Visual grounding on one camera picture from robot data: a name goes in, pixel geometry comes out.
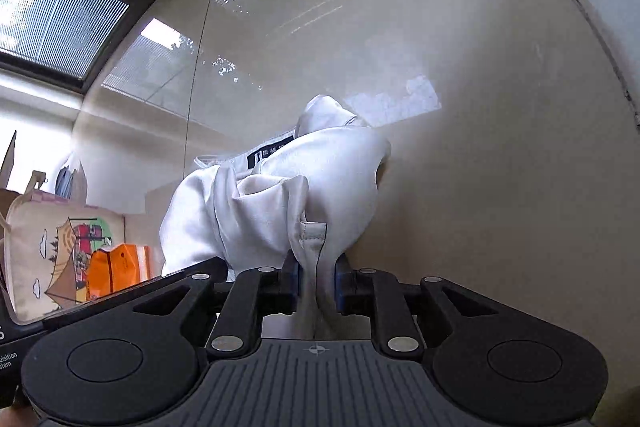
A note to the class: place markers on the printed canvas tote bag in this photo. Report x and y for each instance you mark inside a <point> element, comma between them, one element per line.
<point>30,247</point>

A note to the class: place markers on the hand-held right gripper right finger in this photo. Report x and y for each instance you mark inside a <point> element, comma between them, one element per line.
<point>341,284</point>

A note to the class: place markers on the dark framed window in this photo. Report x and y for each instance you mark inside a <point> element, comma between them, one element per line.
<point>50,17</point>

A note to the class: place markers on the beige satin shirt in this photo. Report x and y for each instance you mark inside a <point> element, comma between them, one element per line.
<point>260,217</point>

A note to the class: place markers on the orange pouch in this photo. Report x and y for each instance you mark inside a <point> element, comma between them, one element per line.
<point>115,272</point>

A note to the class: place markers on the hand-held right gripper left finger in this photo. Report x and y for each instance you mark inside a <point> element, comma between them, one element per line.
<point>296,282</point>

